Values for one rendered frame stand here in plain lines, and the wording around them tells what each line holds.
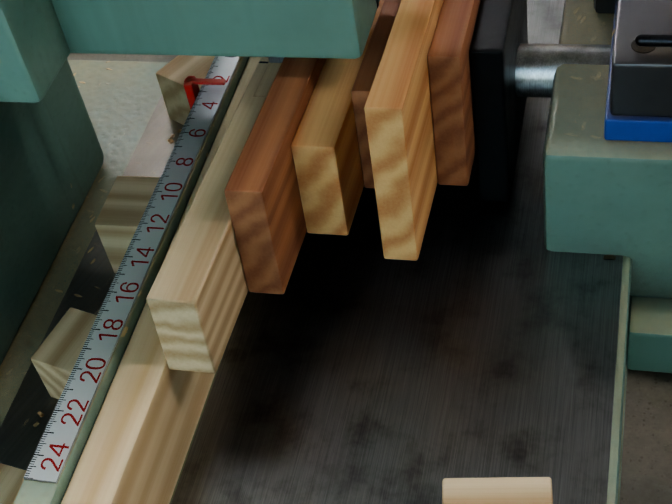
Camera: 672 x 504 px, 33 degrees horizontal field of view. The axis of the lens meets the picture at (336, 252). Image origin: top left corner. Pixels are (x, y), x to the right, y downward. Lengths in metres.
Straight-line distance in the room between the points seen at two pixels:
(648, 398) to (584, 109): 1.11
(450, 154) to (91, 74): 0.43
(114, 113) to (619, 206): 0.43
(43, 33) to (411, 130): 0.17
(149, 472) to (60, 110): 0.33
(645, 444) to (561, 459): 1.10
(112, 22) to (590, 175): 0.22
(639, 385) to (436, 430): 1.15
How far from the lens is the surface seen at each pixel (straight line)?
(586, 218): 0.52
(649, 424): 1.58
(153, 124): 0.82
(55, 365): 0.64
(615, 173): 0.51
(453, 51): 0.48
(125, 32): 0.52
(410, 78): 0.45
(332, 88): 0.51
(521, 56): 0.55
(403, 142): 0.45
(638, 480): 1.54
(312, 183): 0.49
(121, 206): 0.69
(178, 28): 0.51
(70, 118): 0.75
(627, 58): 0.49
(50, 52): 0.52
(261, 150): 0.46
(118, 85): 0.86
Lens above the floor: 1.30
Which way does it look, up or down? 46 degrees down
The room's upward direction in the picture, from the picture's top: 12 degrees counter-clockwise
